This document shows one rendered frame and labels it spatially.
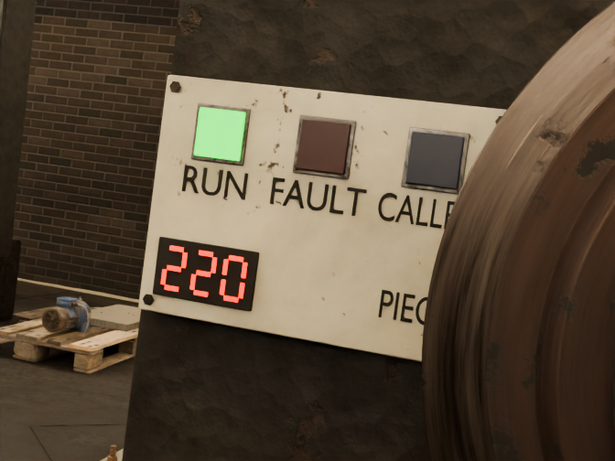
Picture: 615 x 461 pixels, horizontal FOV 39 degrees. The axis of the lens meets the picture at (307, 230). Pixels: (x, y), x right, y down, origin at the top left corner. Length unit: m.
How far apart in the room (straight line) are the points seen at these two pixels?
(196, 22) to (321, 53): 0.10
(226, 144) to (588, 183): 0.29
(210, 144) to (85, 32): 7.16
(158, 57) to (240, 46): 6.75
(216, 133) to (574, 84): 0.28
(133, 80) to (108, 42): 0.41
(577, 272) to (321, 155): 0.25
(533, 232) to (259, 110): 0.26
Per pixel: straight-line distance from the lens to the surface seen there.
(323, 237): 0.61
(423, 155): 0.60
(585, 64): 0.47
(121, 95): 7.53
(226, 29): 0.68
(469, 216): 0.46
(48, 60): 7.93
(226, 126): 0.64
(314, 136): 0.61
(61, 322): 5.00
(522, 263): 0.44
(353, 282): 0.61
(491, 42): 0.63
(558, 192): 0.44
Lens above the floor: 1.17
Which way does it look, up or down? 3 degrees down
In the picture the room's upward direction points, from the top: 8 degrees clockwise
